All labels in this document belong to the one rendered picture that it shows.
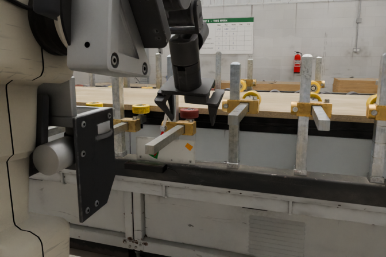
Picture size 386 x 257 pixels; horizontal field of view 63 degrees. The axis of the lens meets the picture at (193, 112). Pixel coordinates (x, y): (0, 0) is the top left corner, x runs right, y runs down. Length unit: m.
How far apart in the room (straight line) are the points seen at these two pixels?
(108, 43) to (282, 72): 8.06
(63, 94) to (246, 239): 1.33
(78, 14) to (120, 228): 1.63
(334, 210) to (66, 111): 1.07
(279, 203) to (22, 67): 1.10
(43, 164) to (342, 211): 1.09
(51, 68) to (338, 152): 1.23
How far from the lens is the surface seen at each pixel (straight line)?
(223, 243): 1.71
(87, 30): 0.34
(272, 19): 8.39
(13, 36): 0.38
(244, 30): 8.40
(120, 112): 1.37
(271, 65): 8.34
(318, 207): 1.33
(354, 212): 1.34
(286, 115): 1.38
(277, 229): 1.62
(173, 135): 1.14
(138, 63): 0.38
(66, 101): 0.50
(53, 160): 0.47
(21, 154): 0.48
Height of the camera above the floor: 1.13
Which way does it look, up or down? 10 degrees down
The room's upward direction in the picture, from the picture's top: straight up
